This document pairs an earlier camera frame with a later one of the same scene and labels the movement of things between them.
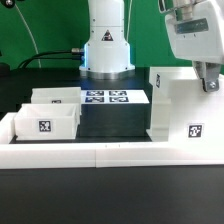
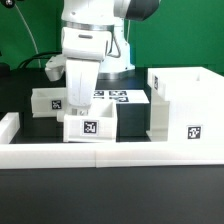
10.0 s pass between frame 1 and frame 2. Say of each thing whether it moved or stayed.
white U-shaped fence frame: stayed
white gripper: moved
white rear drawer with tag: stayed
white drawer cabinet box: stayed
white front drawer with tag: moved
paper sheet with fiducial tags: stayed
